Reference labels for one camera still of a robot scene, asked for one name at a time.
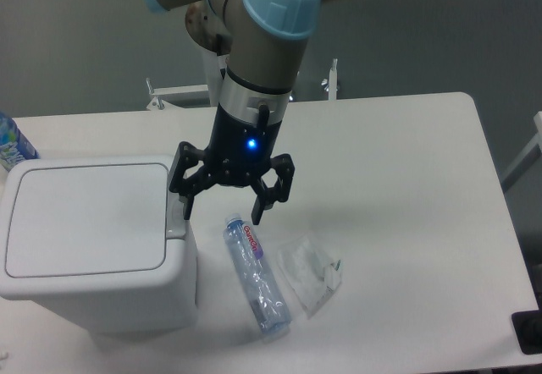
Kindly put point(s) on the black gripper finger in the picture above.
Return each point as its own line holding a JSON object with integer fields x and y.
{"x": 193, "y": 171}
{"x": 266, "y": 196}

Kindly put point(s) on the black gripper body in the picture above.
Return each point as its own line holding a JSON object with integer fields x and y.
{"x": 245, "y": 129}

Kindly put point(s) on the white plastic trash can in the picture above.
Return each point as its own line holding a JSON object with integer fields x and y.
{"x": 99, "y": 241}

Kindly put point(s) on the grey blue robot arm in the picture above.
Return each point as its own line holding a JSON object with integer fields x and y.
{"x": 268, "y": 41}

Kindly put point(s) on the clear empty plastic bottle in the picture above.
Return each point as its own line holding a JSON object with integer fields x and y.
{"x": 257, "y": 279}

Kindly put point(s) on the crumpled clear plastic wrapper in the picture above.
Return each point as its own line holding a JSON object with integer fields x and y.
{"x": 312, "y": 273}

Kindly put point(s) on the blue labelled drink bottle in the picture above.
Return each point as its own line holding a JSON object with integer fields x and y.
{"x": 15, "y": 147}

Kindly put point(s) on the black table clamp block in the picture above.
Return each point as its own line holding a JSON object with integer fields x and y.
{"x": 527, "y": 325}

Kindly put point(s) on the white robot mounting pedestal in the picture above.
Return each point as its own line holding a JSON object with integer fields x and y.
{"x": 213, "y": 41}

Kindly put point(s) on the white frame at right edge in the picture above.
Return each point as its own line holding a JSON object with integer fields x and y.
{"x": 525, "y": 159}

